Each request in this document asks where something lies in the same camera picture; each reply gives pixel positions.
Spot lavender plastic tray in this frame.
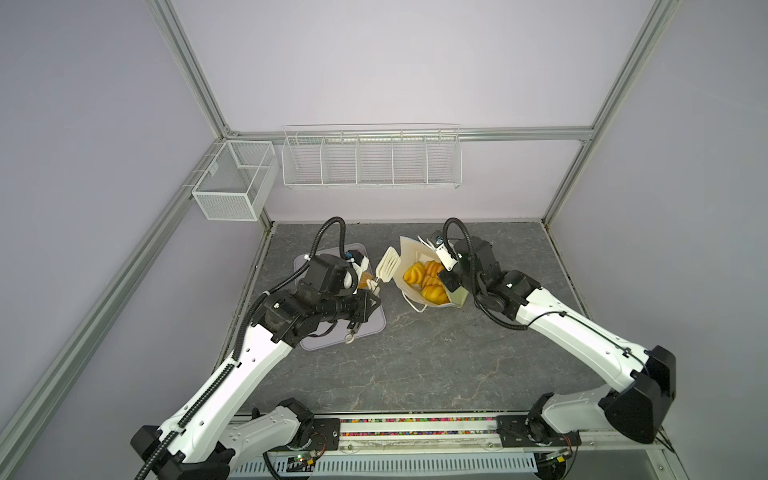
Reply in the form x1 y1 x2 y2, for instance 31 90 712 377
293 242 386 351

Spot printed paper gift bag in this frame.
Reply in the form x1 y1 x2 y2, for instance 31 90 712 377
394 236 469 313

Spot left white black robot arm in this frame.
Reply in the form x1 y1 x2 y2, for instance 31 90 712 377
131 250 381 479

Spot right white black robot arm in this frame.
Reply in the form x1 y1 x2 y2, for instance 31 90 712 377
434 237 676 444

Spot yellow fake bread in bag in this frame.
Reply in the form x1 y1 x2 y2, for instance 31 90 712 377
403 260 450 305

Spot small white mesh basket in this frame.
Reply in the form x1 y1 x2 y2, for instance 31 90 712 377
192 140 279 222

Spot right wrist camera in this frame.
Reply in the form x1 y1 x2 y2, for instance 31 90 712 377
435 243 457 271

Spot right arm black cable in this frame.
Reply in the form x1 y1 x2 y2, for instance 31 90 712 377
442 217 529 331

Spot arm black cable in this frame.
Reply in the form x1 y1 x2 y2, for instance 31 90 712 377
131 216 349 480
442 217 529 331

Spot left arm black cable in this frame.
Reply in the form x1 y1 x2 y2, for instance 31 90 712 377
131 216 349 480

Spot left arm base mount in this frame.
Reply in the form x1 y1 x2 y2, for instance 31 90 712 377
271 417 341 452

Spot long white wire basket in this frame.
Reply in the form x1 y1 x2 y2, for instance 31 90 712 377
282 123 463 189

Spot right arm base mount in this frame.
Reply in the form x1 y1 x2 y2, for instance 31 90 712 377
496 414 582 448

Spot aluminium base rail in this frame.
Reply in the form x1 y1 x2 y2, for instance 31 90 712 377
221 408 671 476

